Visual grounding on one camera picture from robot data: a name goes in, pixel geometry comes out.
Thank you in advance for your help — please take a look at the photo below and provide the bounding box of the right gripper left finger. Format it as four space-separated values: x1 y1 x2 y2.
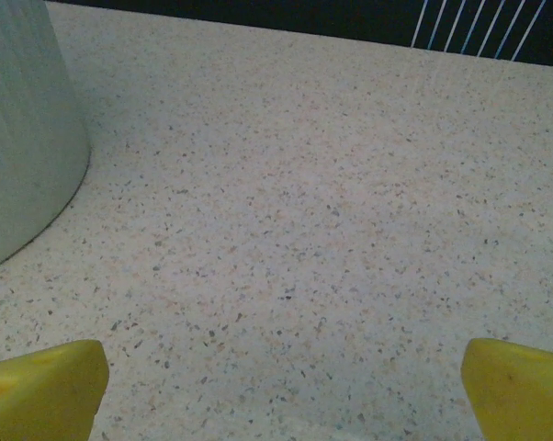
0 338 111 441

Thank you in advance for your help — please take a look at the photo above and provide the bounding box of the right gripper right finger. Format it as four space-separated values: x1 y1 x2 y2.
459 337 553 441

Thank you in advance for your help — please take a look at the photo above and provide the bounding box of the white plastic bin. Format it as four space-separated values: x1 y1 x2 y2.
0 0 93 276

